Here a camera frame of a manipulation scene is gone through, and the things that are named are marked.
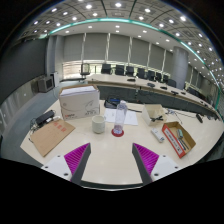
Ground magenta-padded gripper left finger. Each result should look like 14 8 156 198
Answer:
40 142 92 187

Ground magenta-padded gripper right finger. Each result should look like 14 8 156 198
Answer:
131 142 183 186

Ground clear plastic water bottle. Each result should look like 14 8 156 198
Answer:
112 99 129 136

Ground white remote control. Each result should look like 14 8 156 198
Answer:
150 127 166 144

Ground cardboard box with red lid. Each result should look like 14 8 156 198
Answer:
161 121 197 159

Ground brown paper envelope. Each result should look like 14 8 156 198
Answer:
29 119 76 158

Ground white ceramic mug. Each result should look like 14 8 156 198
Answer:
91 114 107 135

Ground black pen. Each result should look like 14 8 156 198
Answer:
149 114 165 123

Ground white open desk organizer box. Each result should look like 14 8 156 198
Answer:
141 103 168 127

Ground white printed paper sheet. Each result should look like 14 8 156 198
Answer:
103 107 139 127

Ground white copy paper carton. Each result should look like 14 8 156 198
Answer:
58 83 101 121

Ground black desk phone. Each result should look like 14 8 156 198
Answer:
103 96 122 110

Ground grey boxy monitor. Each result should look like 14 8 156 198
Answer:
37 75 55 94

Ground long curved conference desk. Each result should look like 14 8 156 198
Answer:
85 73 223 118

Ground row of black office chairs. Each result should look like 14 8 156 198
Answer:
79 62 201 98

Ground round ceiling lights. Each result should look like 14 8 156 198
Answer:
19 0 224 84

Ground black power adapter with cables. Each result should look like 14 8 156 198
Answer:
33 109 57 129

